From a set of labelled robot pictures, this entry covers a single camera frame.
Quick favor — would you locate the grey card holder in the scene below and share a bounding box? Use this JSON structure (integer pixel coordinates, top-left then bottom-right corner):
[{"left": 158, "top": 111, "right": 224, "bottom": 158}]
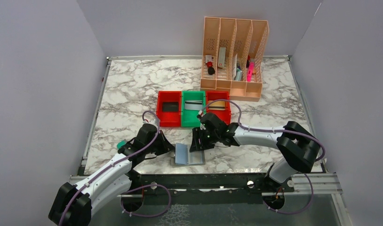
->
[{"left": 171, "top": 143, "right": 206, "bottom": 167}]

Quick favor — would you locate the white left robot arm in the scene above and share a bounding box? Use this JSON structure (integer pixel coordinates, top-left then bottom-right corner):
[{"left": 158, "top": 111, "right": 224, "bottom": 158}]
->
[{"left": 48, "top": 124, "right": 175, "bottom": 226}]

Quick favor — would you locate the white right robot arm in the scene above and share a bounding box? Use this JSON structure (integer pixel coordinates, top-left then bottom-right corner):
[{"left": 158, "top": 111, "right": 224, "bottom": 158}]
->
[{"left": 190, "top": 113, "right": 324, "bottom": 187}]

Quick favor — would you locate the gold striped card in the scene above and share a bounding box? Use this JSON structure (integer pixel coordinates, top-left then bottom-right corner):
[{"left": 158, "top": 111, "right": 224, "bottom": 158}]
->
[{"left": 208, "top": 101, "right": 226, "bottom": 111}]

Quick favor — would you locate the black card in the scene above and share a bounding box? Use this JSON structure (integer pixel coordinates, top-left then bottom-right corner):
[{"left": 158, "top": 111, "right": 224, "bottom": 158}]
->
[{"left": 162, "top": 102, "right": 179, "bottom": 113}]

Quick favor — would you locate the silver striped card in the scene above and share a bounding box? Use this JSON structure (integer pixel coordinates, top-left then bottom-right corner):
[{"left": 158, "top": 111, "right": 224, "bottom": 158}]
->
[{"left": 184, "top": 100, "right": 203, "bottom": 111}]

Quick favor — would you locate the red plastic bin right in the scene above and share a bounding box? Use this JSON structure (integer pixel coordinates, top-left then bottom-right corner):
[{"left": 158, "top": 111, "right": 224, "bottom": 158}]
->
[{"left": 206, "top": 91, "right": 231, "bottom": 124}]

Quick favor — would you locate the red plastic bin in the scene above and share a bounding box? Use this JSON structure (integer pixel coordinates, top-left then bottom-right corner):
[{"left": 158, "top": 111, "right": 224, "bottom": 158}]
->
[
  {"left": 206, "top": 91, "right": 231, "bottom": 124},
  {"left": 156, "top": 91, "right": 182, "bottom": 127}
]

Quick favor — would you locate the teal eraser block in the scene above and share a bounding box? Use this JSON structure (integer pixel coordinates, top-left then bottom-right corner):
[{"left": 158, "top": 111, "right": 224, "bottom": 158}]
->
[{"left": 116, "top": 140, "right": 126, "bottom": 150}]

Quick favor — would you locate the green plastic bin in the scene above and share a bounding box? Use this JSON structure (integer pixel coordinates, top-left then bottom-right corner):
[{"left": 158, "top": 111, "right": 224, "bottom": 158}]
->
[{"left": 181, "top": 91, "right": 206, "bottom": 128}]

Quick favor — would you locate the red plastic bin left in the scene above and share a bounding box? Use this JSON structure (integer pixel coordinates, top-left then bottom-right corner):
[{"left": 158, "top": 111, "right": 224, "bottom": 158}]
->
[{"left": 156, "top": 91, "right": 182, "bottom": 127}]

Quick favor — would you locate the teal pen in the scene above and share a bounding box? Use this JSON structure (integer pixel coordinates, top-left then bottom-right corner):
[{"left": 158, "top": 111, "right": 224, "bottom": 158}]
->
[{"left": 234, "top": 68, "right": 242, "bottom": 81}]

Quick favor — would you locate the red black marker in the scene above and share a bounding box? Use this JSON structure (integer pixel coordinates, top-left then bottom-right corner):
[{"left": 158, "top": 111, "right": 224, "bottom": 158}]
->
[{"left": 206, "top": 61, "right": 215, "bottom": 75}]

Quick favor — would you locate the pink highlighter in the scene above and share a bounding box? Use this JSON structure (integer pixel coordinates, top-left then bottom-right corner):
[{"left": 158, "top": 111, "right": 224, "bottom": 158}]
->
[{"left": 246, "top": 61, "right": 255, "bottom": 82}]

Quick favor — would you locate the white red box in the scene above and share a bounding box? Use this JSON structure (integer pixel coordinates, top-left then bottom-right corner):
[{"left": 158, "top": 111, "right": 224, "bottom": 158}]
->
[{"left": 217, "top": 47, "right": 226, "bottom": 68}]

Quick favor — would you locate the peach desk organizer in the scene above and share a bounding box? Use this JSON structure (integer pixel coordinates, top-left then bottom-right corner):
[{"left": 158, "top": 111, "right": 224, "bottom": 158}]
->
[{"left": 200, "top": 16, "right": 270, "bottom": 102}]

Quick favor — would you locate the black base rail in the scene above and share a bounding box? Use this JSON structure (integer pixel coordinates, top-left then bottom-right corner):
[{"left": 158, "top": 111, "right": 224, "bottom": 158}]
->
[{"left": 119, "top": 171, "right": 294, "bottom": 210}]

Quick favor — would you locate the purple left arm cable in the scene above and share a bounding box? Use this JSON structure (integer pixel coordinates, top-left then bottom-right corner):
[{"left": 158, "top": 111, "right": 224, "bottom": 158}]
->
[{"left": 58, "top": 111, "right": 172, "bottom": 226}]

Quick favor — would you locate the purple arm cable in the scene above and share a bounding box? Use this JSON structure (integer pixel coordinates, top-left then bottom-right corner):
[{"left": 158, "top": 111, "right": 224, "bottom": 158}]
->
[
  {"left": 58, "top": 111, "right": 172, "bottom": 226},
  {"left": 197, "top": 99, "right": 326, "bottom": 216}
]

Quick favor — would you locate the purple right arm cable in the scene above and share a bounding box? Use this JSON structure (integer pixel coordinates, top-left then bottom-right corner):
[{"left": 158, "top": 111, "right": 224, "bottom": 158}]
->
[{"left": 197, "top": 99, "right": 326, "bottom": 216}]

